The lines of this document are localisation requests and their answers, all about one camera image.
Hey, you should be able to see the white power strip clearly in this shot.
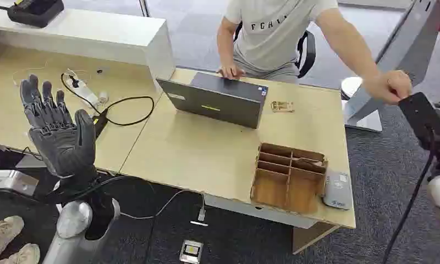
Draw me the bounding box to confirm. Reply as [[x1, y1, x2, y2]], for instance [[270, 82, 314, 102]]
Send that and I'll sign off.
[[64, 71, 101, 107]]

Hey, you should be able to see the person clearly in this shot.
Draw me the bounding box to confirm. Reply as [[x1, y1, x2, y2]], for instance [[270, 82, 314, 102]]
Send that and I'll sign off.
[[216, 0, 413, 106]]

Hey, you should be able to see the black desktop device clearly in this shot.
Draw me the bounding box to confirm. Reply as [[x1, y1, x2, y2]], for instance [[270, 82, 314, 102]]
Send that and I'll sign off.
[[0, 0, 65, 29]]

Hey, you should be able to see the black power adapter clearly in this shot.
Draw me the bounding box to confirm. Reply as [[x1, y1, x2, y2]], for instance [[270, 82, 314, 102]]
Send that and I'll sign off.
[[91, 108, 110, 140]]

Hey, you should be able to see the thin white cable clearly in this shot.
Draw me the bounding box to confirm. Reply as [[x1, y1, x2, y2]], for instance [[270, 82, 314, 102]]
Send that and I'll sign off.
[[10, 61, 50, 87]]

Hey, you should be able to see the dark grey laptop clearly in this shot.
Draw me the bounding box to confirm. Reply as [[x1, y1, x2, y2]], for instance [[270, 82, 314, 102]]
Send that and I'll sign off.
[[155, 71, 269, 130]]

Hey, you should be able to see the wooden desk leg panel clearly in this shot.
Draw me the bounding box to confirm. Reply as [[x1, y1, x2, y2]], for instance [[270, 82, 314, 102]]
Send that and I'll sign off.
[[292, 221, 340, 255]]

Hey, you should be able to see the black office chair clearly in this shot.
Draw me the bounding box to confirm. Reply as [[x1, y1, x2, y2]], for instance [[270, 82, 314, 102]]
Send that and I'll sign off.
[[233, 21, 317, 79]]

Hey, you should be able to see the card in wooden box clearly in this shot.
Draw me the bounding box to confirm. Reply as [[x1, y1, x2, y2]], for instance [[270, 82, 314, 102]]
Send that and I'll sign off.
[[294, 156, 326, 167]]

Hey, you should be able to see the small wooden stand piece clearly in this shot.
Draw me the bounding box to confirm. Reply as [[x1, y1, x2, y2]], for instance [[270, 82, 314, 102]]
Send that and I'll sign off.
[[270, 100, 295, 113]]

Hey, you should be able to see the silver metal foot plate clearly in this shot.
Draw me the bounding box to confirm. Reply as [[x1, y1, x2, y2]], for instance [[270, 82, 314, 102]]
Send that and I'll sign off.
[[0, 169, 39, 198]]

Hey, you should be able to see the person's hand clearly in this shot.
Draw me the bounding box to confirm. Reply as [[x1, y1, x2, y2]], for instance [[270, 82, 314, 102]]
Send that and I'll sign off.
[[362, 69, 413, 106], [216, 64, 245, 81]]

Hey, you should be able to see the white desk partition shelf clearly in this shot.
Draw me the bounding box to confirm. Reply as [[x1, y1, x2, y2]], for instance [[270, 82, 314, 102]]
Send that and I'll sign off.
[[0, 7, 176, 83]]

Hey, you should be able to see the person's left hand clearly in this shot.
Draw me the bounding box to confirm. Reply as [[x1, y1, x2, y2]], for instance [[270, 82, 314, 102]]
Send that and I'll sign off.
[[362, 69, 413, 106]]

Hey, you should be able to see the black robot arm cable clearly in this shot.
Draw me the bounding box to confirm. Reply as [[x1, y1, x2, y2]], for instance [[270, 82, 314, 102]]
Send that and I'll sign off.
[[382, 125, 436, 264]]

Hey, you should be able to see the black power cable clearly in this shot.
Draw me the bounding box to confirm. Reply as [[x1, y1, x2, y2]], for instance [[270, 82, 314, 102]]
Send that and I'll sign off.
[[60, 73, 156, 127]]

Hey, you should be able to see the white hanging charger cable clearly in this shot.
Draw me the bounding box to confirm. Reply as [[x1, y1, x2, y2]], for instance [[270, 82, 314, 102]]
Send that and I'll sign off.
[[119, 189, 207, 223]]

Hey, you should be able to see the person's right hand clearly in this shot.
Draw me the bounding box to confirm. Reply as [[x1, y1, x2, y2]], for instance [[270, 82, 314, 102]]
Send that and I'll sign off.
[[216, 64, 245, 81]]

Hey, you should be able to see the small silver floor device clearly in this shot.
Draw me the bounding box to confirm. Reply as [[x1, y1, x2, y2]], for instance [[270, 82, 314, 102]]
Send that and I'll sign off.
[[179, 239, 204, 264]]

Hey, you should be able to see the beige shoe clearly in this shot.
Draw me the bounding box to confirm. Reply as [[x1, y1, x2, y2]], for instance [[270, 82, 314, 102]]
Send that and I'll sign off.
[[0, 243, 41, 264], [0, 215, 25, 264]]

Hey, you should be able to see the wooden compartment box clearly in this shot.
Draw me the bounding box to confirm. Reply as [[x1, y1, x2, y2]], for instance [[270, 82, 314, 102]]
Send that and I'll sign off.
[[250, 142, 329, 215]]

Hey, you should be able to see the white angled machine stand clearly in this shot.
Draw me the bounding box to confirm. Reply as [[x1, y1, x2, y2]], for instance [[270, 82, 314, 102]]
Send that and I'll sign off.
[[340, 0, 440, 133]]

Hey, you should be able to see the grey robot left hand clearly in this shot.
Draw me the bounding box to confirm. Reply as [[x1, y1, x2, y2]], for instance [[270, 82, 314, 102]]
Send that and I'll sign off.
[[19, 74, 97, 179]]

